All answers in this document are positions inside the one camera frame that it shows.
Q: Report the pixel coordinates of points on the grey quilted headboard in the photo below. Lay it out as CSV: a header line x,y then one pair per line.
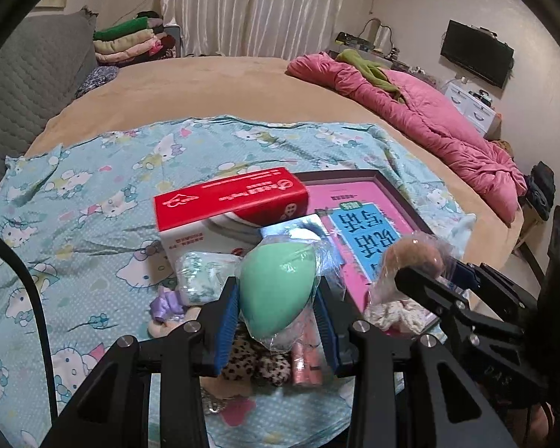
x,y
23,93

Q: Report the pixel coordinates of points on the cream knit cloth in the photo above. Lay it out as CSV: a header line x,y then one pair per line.
x,y
401,319

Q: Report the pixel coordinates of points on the dark clothes pile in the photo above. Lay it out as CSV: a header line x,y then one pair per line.
x,y
541,191

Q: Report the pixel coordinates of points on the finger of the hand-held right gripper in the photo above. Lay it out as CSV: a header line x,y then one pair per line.
x,y
494,284
429,289

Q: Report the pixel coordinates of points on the bed with tan sheet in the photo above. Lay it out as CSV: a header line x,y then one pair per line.
x,y
238,88

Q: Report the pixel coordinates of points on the stack of folded clothes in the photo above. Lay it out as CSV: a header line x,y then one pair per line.
x,y
130,39

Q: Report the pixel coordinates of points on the light blue cartoon cat blanket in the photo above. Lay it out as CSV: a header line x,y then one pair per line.
x,y
98,205

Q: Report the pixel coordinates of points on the cream plush with purple bow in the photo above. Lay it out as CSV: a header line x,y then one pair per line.
x,y
168,305

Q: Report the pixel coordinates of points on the green makeup sponge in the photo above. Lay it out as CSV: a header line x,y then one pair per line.
x,y
275,284

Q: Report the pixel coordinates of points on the pink book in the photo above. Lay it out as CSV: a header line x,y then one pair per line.
x,y
378,242

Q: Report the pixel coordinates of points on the black wall monitor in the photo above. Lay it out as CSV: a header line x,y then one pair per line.
x,y
476,53

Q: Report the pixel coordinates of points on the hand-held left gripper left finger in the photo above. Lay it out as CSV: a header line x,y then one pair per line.
x,y
226,322

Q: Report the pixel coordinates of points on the dark patterned pillow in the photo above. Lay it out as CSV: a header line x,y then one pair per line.
x,y
98,79

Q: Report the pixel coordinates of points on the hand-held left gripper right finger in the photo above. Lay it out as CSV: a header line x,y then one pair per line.
x,y
324,322

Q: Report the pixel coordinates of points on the white curtain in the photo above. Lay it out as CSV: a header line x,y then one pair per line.
x,y
242,4

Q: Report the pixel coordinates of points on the navy blue small box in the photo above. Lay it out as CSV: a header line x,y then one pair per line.
x,y
294,228

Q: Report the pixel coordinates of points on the pink quilt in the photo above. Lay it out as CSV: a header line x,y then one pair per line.
x,y
438,126

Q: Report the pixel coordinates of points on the white drawer cabinet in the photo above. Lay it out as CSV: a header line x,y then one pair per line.
x,y
471,107

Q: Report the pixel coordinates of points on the cluttered desk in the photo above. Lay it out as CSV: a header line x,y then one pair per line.
x,y
354,42

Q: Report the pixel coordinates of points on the pale green tissue packet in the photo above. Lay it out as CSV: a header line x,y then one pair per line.
x,y
200,280

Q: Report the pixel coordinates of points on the green cloth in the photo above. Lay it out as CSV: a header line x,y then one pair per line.
x,y
368,70

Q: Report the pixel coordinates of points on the brown puff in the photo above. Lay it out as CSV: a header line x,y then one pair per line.
x,y
415,254

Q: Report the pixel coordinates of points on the red and white tissue box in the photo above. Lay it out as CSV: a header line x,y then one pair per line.
x,y
224,200

